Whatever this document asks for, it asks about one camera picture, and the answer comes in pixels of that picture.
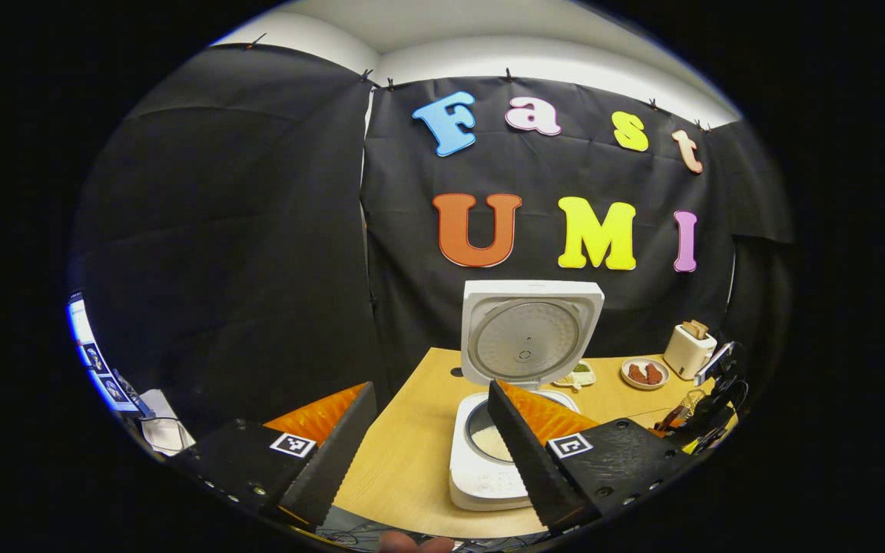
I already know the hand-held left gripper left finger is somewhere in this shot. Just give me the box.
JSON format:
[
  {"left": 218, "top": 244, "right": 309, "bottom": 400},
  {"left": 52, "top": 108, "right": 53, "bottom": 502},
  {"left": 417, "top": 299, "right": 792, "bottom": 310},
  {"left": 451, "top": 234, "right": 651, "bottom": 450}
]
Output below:
[{"left": 170, "top": 382, "right": 378, "bottom": 531}]

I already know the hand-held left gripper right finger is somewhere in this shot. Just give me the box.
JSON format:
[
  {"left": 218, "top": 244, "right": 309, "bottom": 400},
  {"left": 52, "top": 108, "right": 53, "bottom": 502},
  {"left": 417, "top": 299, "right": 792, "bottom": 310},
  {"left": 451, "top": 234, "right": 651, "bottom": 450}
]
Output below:
[{"left": 487, "top": 380, "right": 701, "bottom": 535}]

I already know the metal mesh chopstick holder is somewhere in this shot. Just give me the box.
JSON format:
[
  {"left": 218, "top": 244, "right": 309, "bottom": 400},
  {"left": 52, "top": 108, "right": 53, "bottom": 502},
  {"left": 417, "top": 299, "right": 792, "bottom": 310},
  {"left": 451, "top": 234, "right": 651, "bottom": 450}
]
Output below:
[{"left": 677, "top": 389, "right": 709, "bottom": 420}]

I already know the white rice cooker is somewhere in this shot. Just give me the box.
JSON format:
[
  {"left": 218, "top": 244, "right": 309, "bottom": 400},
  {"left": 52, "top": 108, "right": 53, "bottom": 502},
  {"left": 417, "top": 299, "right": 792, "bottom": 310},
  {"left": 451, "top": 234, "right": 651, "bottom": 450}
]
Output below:
[{"left": 449, "top": 280, "right": 606, "bottom": 512}]

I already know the white toaster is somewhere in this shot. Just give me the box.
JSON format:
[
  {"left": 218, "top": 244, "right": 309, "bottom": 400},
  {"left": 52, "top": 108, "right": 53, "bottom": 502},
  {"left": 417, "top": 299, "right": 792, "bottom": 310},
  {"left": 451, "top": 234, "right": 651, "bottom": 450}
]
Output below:
[{"left": 663, "top": 320, "right": 718, "bottom": 381}]

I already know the round white plate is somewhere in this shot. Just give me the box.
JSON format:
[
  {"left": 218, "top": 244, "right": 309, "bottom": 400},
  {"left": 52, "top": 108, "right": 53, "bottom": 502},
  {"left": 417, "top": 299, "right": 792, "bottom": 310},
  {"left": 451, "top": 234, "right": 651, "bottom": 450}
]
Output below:
[{"left": 621, "top": 358, "right": 671, "bottom": 391}]

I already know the white divided bean dish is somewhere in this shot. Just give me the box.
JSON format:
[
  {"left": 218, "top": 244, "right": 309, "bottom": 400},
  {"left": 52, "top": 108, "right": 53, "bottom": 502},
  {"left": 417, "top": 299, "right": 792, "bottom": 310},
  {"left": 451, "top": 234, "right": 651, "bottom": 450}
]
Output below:
[{"left": 554, "top": 361, "right": 597, "bottom": 389}]

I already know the white plastic box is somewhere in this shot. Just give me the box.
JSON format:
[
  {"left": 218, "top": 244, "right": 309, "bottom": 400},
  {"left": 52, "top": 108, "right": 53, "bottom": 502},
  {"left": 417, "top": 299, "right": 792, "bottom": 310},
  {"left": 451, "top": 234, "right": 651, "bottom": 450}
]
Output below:
[{"left": 139, "top": 389, "right": 197, "bottom": 455}]

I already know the black backdrop cloth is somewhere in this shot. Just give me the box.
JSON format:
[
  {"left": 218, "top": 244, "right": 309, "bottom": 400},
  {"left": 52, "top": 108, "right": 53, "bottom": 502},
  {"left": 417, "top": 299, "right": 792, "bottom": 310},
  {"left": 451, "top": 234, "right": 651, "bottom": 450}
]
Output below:
[{"left": 70, "top": 42, "right": 797, "bottom": 454}]

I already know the computer monitor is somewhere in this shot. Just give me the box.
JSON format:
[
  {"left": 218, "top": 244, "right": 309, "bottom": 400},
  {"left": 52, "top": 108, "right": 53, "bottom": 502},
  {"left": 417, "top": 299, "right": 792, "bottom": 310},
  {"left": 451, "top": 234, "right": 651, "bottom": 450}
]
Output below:
[{"left": 66, "top": 290, "right": 140, "bottom": 416}]

